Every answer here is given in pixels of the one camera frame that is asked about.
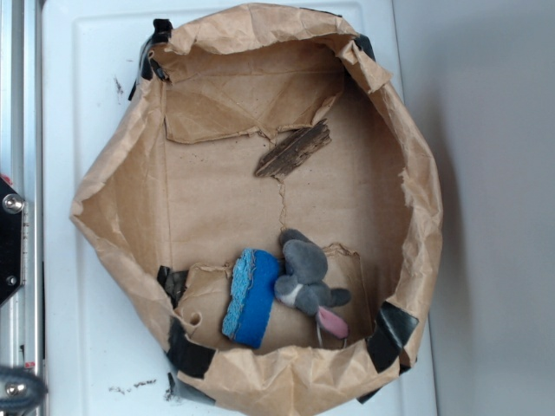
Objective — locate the aluminium frame rail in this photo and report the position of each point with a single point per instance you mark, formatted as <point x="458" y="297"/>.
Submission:
<point x="23" y="380"/>

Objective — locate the brown paper bag liner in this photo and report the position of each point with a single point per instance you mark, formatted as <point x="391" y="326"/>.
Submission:
<point x="172" y="201"/>

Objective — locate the black bracket with bolts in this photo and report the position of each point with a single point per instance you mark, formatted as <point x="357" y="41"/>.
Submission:
<point x="11" y="243"/>

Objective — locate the grey plush bunny toy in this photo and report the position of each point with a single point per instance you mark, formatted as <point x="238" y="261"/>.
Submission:
<point x="302" y="284"/>

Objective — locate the white plastic tray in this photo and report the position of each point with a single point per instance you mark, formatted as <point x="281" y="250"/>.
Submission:
<point x="100" y="357"/>

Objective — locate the blue sponge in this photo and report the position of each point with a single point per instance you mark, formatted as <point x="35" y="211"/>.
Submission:
<point x="252" y="295"/>

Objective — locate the dark brown wood chip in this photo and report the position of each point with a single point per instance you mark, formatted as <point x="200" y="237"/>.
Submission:
<point x="293" y="151"/>

